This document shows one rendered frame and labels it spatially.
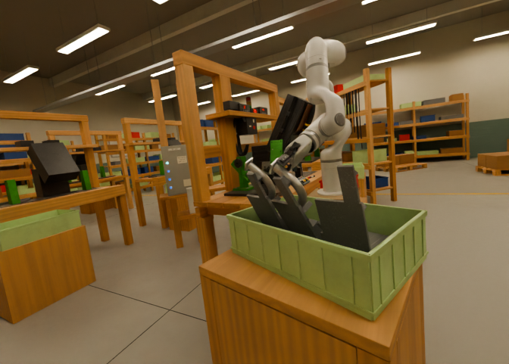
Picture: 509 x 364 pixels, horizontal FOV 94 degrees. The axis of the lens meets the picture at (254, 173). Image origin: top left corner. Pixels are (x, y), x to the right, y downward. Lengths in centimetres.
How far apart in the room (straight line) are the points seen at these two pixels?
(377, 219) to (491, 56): 1078
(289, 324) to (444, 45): 1113
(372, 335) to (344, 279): 12
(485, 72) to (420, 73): 181
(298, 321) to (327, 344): 9
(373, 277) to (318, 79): 71
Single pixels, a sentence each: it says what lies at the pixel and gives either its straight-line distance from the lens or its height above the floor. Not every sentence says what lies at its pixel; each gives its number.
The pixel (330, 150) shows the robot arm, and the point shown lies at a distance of 139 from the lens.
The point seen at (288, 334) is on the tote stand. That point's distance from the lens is 83.
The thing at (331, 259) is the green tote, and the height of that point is 92.
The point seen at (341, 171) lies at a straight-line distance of 71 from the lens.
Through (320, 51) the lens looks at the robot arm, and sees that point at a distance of 109.
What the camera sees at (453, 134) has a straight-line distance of 1066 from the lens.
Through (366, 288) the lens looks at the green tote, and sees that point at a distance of 69.
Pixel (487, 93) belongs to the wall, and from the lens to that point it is 1146.
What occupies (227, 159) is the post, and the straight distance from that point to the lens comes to 203.
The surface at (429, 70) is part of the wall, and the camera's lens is 1125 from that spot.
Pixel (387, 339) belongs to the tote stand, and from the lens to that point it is 69.
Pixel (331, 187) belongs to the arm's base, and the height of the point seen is 96.
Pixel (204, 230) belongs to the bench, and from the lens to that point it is 183.
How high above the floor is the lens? 124
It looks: 6 degrees down
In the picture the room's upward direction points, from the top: 6 degrees counter-clockwise
